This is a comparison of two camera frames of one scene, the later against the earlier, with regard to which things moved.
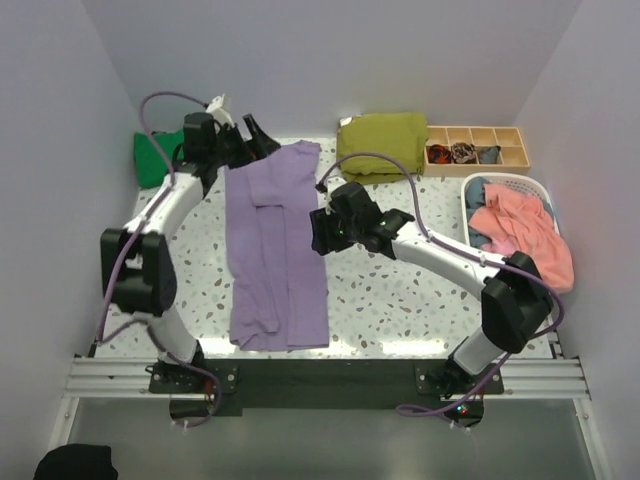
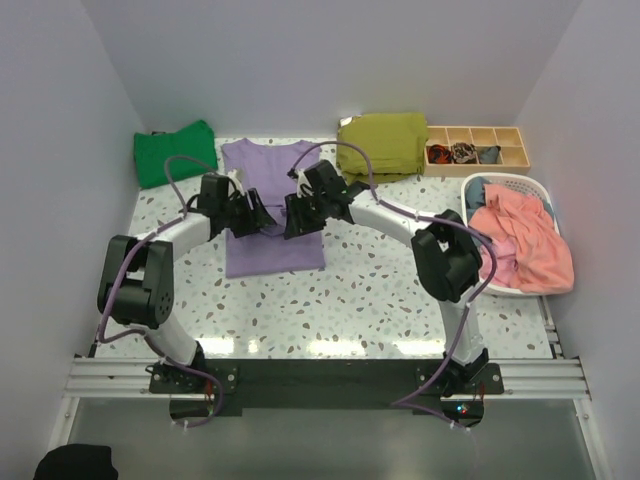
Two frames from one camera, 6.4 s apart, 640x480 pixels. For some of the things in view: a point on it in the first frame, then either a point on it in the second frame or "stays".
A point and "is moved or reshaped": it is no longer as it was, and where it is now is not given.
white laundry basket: [523, 182] stays
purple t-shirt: [277, 285] is moved or reshaped
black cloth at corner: [77, 461] stays
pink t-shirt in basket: [518, 222] stays
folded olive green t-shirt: [401, 137] stays
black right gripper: [322, 241] → [297, 222]
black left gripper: [259, 146] → [260, 218]
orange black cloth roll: [438, 154] stays
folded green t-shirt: [151, 167] stays
